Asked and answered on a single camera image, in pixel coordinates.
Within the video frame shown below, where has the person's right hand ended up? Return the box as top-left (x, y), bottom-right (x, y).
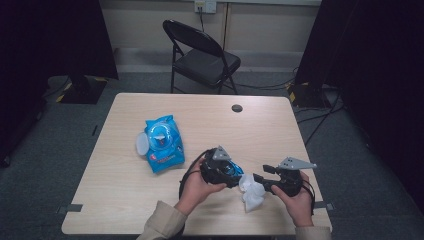
top-left (270, 170), bottom-right (317, 228)

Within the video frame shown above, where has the black curtain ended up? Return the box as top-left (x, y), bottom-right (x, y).
top-left (0, 0), bottom-right (119, 168)
top-left (294, 0), bottom-right (424, 214)

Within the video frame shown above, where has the black folding chair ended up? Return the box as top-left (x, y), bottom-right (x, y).
top-left (162, 19), bottom-right (242, 95)

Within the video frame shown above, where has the grey tape mark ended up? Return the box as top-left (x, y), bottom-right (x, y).
top-left (56, 203), bottom-right (84, 215)

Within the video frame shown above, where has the beige wall conduit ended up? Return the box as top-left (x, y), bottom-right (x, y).
top-left (222, 2), bottom-right (231, 51)

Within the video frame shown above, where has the white wall socket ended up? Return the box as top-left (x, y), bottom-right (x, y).
top-left (194, 0), bottom-right (218, 14)

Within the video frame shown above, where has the blue wet wipes pack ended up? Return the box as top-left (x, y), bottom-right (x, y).
top-left (134, 114), bottom-right (186, 174)

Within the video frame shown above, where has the black floor cable bundle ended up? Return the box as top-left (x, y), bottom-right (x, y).
top-left (294, 93), bottom-right (346, 148)

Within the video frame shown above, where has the black stand base yellow tape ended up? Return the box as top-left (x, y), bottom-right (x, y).
top-left (286, 81), bottom-right (331, 108)
top-left (56, 74), bottom-right (108, 105)

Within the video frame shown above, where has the person's left hand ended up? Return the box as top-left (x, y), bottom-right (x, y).
top-left (174, 156), bottom-right (228, 217)

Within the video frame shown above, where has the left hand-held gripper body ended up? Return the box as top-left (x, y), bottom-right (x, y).
top-left (199, 145), bottom-right (233, 187)

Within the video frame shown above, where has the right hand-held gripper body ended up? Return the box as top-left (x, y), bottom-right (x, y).
top-left (271, 157), bottom-right (318, 198)

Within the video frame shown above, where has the white wet wipe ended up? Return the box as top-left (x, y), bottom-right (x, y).
top-left (238, 173), bottom-right (268, 214)

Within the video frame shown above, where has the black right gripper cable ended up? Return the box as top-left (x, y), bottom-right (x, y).
top-left (300, 179), bottom-right (317, 216)

